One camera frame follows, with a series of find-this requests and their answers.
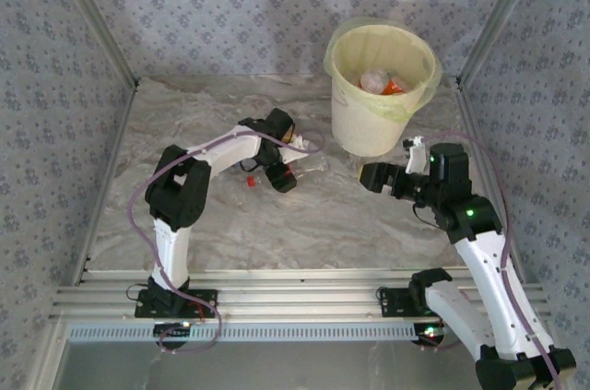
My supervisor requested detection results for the clear bottle red label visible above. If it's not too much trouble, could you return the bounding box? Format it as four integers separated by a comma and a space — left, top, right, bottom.
245, 157, 329, 188

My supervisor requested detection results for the orange label orange cap bottle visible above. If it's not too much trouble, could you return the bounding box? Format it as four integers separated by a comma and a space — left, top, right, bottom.
383, 76, 414, 96

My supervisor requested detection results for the cream plastic bin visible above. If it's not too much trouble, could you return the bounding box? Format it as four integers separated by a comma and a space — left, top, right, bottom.
324, 16, 443, 157

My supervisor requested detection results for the yellow-green plastic bin liner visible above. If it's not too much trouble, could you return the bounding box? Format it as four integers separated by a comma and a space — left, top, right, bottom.
324, 16, 443, 123

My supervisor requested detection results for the black controller board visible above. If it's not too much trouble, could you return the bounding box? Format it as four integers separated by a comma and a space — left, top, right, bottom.
412, 323, 451, 349
153, 321, 195, 349

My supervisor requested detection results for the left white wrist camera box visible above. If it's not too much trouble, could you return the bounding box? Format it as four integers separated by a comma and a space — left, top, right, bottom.
275, 134, 311, 165

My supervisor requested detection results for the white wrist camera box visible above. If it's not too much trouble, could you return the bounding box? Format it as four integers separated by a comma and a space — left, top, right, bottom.
402, 135, 432, 174
275, 134, 311, 165

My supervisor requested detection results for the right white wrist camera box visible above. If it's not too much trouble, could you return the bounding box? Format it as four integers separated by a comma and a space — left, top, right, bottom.
402, 135, 432, 174

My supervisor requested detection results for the aluminium side rail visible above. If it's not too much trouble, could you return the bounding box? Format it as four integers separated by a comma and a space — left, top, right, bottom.
71, 78, 139, 288
454, 78, 526, 281

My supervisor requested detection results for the purple camera cable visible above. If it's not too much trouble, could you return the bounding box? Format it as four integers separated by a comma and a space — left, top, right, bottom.
126, 130, 326, 354
417, 131, 566, 390

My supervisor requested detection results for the wide aluminium mounting rail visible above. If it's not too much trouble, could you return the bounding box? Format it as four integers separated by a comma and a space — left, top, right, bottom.
49, 268, 553, 323

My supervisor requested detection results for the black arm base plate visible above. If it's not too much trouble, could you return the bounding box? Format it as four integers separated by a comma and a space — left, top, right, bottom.
376, 286, 465, 317
134, 288, 218, 320

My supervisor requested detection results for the grey slotted cable duct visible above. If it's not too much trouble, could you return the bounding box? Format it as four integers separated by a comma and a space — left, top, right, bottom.
66, 321, 446, 344

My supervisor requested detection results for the aluminium corner post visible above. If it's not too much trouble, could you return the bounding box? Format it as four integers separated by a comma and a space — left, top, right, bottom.
45, 0, 140, 87
455, 0, 552, 87

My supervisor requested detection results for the aluminium frame leg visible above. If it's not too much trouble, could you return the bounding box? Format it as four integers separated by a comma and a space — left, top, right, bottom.
34, 320, 70, 390

